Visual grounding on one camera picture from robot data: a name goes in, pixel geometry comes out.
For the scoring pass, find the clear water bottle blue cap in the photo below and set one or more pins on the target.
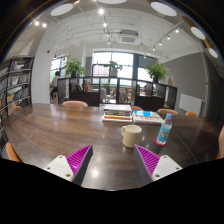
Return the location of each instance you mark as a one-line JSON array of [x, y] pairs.
[[164, 131]]

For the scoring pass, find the white wall radiator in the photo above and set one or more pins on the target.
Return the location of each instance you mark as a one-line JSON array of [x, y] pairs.
[[190, 104]]

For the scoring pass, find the tall potted plant dark pot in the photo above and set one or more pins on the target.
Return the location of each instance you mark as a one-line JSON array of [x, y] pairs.
[[156, 71]]

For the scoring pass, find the stack of books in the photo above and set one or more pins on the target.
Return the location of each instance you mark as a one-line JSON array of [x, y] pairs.
[[116, 113]]

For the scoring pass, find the low dark shelf unit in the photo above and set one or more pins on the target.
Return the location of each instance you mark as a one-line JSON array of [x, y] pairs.
[[85, 98]]

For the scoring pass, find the ceiling air conditioner unit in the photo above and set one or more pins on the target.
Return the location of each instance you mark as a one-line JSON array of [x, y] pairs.
[[129, 37]]

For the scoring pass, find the ceiling track spotlights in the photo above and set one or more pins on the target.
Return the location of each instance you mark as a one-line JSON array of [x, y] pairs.
[[101, 11]]

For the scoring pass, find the small potted plant white pot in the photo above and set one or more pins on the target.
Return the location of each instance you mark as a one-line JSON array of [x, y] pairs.
[[114, 67]]

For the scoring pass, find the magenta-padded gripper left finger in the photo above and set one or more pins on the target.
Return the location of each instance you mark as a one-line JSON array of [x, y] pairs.
[[75, 161]]

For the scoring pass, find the white book with blue cover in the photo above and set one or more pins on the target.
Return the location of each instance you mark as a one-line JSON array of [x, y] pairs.
[[148, 117]]

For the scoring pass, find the round white ceiling lights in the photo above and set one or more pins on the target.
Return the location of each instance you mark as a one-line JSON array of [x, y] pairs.
[[61, 9]]

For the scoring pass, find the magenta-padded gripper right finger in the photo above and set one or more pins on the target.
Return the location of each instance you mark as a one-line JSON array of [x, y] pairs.
[[151, 161]]

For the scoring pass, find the tall dark bookshelf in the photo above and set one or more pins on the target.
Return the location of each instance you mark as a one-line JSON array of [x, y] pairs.
[[16, 83]]

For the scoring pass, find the cream ceramic mug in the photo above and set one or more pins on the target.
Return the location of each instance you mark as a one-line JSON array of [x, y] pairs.
[[132, 136]]

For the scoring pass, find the person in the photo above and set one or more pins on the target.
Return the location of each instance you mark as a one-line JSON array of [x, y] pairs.
[[54, 84]]

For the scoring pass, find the wide bushy potted plant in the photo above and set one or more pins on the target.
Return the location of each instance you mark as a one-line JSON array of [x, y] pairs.
[[74, 67]]

